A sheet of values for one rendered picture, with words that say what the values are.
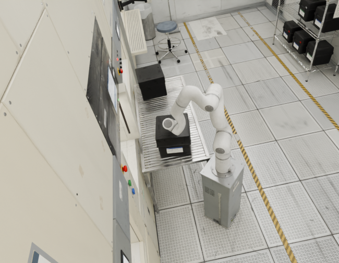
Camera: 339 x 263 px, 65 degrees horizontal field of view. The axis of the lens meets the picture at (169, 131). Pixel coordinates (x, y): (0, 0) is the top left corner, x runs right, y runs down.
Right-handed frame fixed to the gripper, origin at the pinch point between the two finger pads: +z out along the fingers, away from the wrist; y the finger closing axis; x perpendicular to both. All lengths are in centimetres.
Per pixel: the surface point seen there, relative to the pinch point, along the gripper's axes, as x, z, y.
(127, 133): 4.2, 7.4, 40.5
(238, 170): 44, -4, -50
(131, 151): 19.5, 4.2, 37.6
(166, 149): 21.0, 2.6, 6.8
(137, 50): -106, 134, 46
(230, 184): 52, -13, -42
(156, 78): -50, 54, 15
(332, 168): 66, 81, -163
